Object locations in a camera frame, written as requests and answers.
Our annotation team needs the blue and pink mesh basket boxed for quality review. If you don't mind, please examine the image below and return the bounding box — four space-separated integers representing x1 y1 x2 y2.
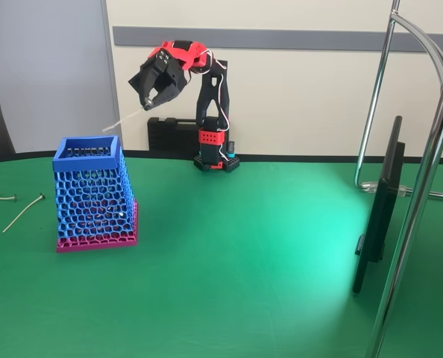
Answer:
52 134 139 254

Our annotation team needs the black plastic tool case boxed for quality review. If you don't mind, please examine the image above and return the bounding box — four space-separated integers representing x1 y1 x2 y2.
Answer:
147 116 204 163

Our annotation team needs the green table cloth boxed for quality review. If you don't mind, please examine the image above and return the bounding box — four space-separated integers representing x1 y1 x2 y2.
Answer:
0 148 443 358

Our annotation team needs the black LED light panel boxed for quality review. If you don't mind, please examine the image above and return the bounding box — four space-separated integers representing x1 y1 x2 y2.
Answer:
351 115 407 295

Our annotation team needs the chrome tube stand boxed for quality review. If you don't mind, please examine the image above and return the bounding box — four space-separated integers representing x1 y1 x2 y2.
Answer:
354 0 443 358

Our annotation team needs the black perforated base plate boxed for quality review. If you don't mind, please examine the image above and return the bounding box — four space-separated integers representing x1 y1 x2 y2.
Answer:
193 152 242 174

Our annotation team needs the grey wall rail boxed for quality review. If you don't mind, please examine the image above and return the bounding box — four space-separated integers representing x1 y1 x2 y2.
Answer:
112 25 443 54

